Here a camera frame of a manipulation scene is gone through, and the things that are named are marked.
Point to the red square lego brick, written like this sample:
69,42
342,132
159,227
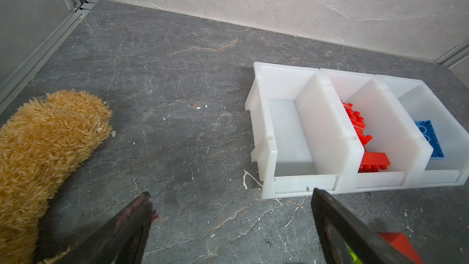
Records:
401,243

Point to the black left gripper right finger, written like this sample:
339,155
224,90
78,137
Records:
340,232

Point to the white middle plastic bin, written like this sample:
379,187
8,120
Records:
393,130

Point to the white left plastic bin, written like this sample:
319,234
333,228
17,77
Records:
303,137

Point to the brown plush teddy bear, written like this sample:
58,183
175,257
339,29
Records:
42,144

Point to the blue lego brick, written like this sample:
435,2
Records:
429,134

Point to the white right plastic bin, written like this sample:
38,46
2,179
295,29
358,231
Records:
422,105

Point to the red curved lego piece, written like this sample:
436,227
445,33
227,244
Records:
358,123

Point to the green lego brick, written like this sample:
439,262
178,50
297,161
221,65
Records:
354,257

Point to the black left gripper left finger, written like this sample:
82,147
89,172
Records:
121,240

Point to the white plastic bin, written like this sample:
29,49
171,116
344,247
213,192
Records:
422,105
303,137
393,130

